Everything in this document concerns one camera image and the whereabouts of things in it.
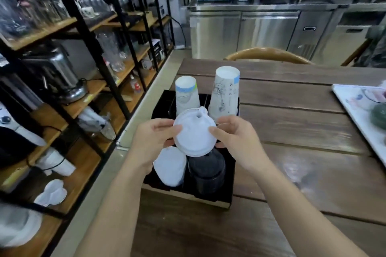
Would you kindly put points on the person's right hand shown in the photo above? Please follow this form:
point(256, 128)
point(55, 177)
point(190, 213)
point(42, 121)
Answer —
point(241, 145)

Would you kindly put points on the person's left hand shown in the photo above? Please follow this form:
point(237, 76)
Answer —
point(147, 142)

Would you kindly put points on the person's right thumb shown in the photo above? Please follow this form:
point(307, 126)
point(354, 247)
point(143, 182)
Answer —
point(219, 134)

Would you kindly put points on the person's left thumb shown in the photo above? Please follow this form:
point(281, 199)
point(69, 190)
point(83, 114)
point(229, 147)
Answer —
point(170, 131)

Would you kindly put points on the white plastic cup lid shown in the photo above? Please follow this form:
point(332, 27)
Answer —
point(194, 133)

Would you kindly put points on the person's right forearm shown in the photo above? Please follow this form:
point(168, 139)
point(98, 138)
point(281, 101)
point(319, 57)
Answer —
point(298, 214)

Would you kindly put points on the person's left forearm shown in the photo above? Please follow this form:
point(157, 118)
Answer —
point(117, 211)

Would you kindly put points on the stack of white lids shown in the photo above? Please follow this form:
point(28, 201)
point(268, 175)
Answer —
point(170, 166)

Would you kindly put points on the stack of black lids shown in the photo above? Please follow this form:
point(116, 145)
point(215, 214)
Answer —
point(207, 172)

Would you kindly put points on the small blue-banded paper cup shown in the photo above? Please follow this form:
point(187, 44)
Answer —
point(187, 94)

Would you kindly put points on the tall printed paper cup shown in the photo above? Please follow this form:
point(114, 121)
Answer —
point(224, 91)

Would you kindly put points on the black cardboard tray box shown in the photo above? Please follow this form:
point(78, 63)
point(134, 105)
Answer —
point(226, 187)

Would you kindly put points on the small red-label bottle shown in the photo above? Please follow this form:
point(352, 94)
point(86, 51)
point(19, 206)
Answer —
point(135, 84)

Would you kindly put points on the clear plastic bag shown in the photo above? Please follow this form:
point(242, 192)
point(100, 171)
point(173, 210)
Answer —
point(96, 124)

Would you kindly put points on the black and white box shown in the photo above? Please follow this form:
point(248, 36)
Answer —
point(156, 50)

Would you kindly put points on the wooden chair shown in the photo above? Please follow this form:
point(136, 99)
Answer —
point(268, 54)

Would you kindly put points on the clear glass pitcher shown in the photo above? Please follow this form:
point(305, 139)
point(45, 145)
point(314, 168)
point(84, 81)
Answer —
point(111, 52)

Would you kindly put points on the stainless steel counter cabinet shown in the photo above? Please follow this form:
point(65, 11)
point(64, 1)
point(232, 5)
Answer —
point(265, 31)

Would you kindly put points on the black metal wooden shelf rack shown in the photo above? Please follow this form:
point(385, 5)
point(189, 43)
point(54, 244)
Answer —
point(87, 37)

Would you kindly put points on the stainless steel blender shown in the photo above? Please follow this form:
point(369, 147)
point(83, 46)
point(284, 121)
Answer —
point(57, 73)

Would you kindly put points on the white lids on shelf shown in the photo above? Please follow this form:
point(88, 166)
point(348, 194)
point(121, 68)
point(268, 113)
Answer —
point(52, 193)

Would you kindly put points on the white printed tray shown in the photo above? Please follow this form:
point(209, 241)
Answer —
point(355, 109)

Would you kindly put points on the black and white appliance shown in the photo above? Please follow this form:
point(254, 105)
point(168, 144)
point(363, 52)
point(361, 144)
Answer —
point(15, 142)

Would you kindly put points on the dark green round object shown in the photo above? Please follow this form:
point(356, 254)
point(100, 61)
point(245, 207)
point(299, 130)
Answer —
point(380, 116)

